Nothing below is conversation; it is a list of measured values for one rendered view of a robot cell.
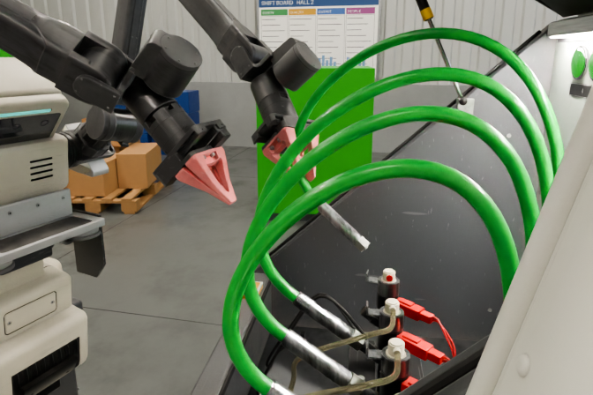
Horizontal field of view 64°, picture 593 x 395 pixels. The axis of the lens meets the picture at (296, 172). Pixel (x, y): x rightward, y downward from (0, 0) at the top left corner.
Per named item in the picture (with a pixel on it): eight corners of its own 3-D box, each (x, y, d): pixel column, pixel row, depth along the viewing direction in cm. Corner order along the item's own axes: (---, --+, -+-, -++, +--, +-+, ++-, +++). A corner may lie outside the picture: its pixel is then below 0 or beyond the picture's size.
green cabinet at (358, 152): (364, 196, 484) (368, 65, 453) (369, 225, 400) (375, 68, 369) (271, 193, 491) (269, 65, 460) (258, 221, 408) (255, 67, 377)
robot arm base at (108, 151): (97, 128, 122) (55, 135, 112) (113, 110, 118) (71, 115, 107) (113, 156, 121) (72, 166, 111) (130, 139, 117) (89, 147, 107)
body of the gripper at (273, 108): (323, 129, 79) (307, 96, 82) (274, 121, 72) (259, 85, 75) (300, 152, 82) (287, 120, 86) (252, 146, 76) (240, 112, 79)
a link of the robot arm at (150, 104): (142, 93, 69) (110, 100, 64) (162, 60, 65) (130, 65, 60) (171, 130, 68) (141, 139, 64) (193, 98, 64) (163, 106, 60)
